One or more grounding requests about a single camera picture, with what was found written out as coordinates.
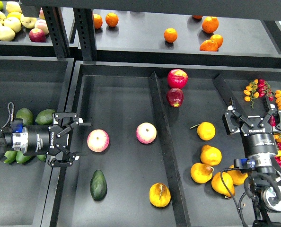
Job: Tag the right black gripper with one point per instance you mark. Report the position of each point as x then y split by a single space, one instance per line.
256 132

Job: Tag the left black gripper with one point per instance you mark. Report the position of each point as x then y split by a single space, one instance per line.
52 140

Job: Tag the dark green avocado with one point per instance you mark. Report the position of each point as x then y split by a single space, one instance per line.
98 185

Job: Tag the yellow pear with stem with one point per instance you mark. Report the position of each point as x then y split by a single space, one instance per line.
159 195

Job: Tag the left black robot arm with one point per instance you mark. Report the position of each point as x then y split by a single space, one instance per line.
12 136

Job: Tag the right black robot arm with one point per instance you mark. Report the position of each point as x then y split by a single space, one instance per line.
262 183

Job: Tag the green avocado top right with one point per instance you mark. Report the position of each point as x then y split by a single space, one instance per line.
45 117

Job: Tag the green avocado lower right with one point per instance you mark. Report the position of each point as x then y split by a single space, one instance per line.
42 157

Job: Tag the green avocado pile middle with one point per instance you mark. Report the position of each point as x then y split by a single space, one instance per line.
21 158

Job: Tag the yellow pear with twig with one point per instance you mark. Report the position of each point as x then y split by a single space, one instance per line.
205 130

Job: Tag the yellow pear middle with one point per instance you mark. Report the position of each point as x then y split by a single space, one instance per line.
210 155

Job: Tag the yellow pear right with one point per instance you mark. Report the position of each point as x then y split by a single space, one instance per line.
237 176

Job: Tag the yellow pear bottom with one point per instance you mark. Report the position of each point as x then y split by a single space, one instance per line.
223 184

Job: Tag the yellow pear lower left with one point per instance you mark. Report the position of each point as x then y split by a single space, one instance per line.
201 173

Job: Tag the red chili pepper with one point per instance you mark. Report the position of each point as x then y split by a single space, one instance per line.
272 121

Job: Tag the orange cherry tomato vine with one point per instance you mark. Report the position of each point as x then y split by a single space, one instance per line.
251 92

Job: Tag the red cherry tomato cluster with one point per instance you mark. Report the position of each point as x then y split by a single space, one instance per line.
264 89

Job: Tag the pink apple left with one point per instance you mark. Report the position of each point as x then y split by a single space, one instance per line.
98 140

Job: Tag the pink apple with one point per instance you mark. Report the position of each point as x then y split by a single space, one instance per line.
98 140
146 133

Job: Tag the black left tray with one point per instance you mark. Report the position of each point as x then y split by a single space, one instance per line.
28 192

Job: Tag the black upper shelf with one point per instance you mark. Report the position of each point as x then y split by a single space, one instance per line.
139 37

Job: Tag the dark red apple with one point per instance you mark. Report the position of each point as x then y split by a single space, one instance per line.
175 97

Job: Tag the pink apple centre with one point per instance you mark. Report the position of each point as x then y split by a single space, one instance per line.
146 133

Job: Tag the orange front right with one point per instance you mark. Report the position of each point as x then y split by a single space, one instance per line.
209 45

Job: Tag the bright red apple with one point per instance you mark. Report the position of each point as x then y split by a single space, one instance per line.
177 78

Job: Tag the small orange right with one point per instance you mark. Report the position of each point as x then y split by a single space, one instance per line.
218 39

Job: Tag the large black centre tray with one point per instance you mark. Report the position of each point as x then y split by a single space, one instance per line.
115 97

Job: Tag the black tray divider left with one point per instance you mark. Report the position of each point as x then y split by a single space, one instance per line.
170 162

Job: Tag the large orange upper right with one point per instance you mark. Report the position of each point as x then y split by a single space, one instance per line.
210 24

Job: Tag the red apple on shelf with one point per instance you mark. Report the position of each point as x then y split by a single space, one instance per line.
37 35

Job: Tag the pink peach on shelf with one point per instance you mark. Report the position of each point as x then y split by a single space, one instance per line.
41 24

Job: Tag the orange centre shelf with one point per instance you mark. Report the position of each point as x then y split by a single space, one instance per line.
170 35

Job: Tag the orange far left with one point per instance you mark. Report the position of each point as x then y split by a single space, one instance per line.
98 21

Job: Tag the black shelf upright post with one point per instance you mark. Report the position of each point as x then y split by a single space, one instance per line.
84 22

